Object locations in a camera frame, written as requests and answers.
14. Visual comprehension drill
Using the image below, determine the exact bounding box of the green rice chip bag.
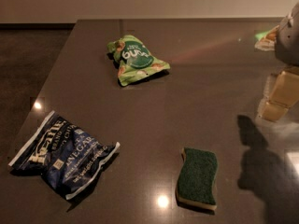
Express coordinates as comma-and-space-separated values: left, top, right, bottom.
107, 35, 170, 87

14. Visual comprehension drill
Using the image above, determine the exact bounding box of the blue kettle chip bag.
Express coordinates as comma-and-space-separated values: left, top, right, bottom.
8, 111, 120, 200

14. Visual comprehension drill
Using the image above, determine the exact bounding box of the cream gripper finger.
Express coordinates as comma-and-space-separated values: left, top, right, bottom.
258, 66, 299, 122
254, 25, 279, 51

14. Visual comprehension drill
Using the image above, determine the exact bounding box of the green yellow sponge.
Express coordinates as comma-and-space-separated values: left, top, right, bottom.
176, 147, 218, 211

